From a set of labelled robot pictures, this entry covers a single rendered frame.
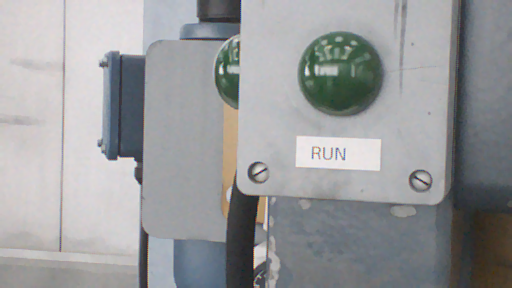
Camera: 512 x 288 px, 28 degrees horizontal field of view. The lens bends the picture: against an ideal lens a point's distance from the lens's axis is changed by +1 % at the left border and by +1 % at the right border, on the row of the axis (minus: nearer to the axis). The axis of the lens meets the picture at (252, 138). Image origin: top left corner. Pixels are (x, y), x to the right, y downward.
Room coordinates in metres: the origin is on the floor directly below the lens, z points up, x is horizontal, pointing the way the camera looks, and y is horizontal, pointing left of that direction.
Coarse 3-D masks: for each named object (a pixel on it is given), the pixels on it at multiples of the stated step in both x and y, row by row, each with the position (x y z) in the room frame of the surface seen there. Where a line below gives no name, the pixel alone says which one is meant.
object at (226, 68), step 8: (232, 40) 0.39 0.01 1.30; (224, 48) 0.39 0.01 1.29; (232, 48) 0.39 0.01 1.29; (216, 56) 0.39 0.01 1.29; (224, 56) 0.39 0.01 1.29; (232, 56) 0.38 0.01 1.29; (216, 64) 0.39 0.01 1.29; (224, 64) 0.39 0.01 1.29; (232, 64) 0.38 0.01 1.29; (216, 72) 0.39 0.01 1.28; (224, 72) 0.39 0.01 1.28; (232, 72) 0.38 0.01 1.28; (216, 80) 0.39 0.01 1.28; (224, 80) 0.39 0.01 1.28; (232, 80) 0.38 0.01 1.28; (216, 88) 0.39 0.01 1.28; (224, 88) 0.39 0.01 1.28; (232, 88) 0.38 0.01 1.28; (224, 96) 0.39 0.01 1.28; (232, 96) 0.39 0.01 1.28; (232, 104) 0.39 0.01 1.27
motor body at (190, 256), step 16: (192, 32) 0.88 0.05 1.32; (208, 32) 0.87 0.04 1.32; (224, 32) 0.86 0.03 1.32; (176, 240) 0.90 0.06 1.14; (192, 240) 0.88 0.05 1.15; (176, 256) 0.90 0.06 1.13; (192, 256) 0.88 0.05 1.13; (208, 256) 0.86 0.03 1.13; (224, 256) 0.86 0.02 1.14; (176, 272) 0.90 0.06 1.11; (192, 272) 0.88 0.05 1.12; (208, 272) 0.86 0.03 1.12; (224, 272) 0.86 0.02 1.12
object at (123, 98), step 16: (112, 64) 0.85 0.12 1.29; (128, 64) 0.86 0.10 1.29; (144, 64) 0.86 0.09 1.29; (112, 80) 0.85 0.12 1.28; (128, 80) 0.86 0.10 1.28; (144, 80) 0.86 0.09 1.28; (112, 96) 0.85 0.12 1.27; (128, 96) 0.86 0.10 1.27; (144, 96) 0.86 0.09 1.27; (112, 112) 0.85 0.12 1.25; (128, 112) 0.86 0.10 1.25; (112, 128) 0.85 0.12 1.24; (128, 128) 0.86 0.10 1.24; (112, 144) 0.85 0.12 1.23; (128, 144) 0.86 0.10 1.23; (112, 160) 0.86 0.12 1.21
